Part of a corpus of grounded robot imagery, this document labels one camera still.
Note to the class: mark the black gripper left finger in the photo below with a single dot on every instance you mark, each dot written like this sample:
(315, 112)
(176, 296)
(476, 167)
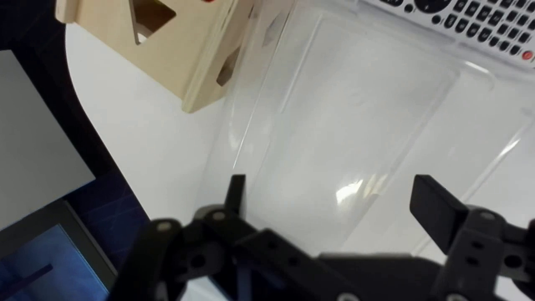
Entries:
(223, 256)

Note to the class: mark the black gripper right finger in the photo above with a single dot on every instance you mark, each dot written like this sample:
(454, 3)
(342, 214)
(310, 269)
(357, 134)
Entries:
(479, 251)

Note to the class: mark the clear plastic container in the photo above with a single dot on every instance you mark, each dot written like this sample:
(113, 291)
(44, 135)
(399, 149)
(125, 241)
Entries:
(335, 127)

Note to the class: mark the dark framed blue screen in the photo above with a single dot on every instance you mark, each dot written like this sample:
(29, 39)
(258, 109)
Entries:
(51, 261)

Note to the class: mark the wooden shape sorter cube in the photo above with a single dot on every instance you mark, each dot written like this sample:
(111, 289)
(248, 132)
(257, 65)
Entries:
(185, 60)

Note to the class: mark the grey flat panel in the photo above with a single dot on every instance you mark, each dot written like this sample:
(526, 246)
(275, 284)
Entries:
(34, 144)

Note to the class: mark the white keyboard dark keys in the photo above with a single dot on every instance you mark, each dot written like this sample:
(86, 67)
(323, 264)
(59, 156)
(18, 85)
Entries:
(479, 22)

